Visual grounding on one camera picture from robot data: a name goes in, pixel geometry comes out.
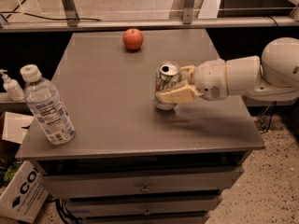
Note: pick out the white pump sanitizer bottle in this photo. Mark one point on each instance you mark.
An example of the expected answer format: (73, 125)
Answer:
(12, 87)

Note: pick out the green white 7up can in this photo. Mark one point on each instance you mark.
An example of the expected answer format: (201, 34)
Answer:
(167, 75)

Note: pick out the grey drawer cabinet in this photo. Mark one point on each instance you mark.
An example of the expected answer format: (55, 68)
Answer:
(129, 162)

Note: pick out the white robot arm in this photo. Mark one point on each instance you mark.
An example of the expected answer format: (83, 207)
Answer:
(273, 77)

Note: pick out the brown open cardboard box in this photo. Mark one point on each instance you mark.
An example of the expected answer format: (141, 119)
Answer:
(13, 128)

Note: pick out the red apple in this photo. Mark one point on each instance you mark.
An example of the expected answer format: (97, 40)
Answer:
(132, 39)

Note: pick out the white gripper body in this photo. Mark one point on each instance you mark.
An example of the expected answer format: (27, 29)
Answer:
(209, 78)

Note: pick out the white cardboard box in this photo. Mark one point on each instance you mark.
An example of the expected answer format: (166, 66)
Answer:
(24, 196)

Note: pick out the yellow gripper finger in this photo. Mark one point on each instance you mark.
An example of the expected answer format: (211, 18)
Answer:
(185, 94)
(187, 72)

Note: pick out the clear plastic water bottle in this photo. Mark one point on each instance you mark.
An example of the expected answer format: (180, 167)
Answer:
(46, 104)

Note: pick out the metal railing frame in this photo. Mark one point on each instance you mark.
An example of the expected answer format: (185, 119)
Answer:
(100, 15)

